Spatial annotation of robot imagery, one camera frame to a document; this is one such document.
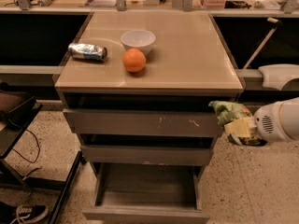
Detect black cable on floor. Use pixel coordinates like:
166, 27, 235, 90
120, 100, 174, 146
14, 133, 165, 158
11, 128, 41, 165

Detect orange fruit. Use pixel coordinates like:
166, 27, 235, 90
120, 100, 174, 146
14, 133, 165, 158
122, 49, 146, 73

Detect grey drawer cabinet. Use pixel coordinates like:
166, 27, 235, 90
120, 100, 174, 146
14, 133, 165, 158
53, 10, 244, 224

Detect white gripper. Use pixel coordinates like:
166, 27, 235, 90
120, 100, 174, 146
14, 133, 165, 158
224, 102, 284, 142

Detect black metal cart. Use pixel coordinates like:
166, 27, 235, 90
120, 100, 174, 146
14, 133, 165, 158
0, 82, 83, 224

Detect top grey drawer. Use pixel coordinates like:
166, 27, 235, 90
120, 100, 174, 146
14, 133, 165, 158
64, 94, 222, 137

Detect green jalapeno chip bag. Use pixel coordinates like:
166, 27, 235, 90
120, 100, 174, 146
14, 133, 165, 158
208, 101, 267, 147

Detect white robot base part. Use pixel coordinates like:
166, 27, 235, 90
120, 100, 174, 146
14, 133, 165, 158
258, 63, 299, 91

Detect bottom grey drawer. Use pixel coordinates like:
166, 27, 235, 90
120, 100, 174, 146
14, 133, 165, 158
82, 163, 209, 224

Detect middle grey drawer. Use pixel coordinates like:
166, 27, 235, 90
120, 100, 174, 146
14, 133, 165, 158
80, 134, 215, 166

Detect white bowl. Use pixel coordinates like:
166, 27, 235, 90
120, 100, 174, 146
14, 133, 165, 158
121, 30, 156, 55

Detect black sneaker white laces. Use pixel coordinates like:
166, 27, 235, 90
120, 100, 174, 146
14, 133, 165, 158
9, 205, 49, 224

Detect crushed silver soda can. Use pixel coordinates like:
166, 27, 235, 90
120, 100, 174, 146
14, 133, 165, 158
68, 43, 107, 62

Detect grey drawer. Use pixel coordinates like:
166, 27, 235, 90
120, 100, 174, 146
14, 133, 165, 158
80, 134, 215, 166
64, 94, 222, 137
82, 163, 209, 224

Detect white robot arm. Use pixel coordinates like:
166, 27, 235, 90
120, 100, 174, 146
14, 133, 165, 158
224, 98, 299, 146

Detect white stick tool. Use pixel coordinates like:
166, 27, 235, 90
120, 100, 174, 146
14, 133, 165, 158
243, 17, 282, 69

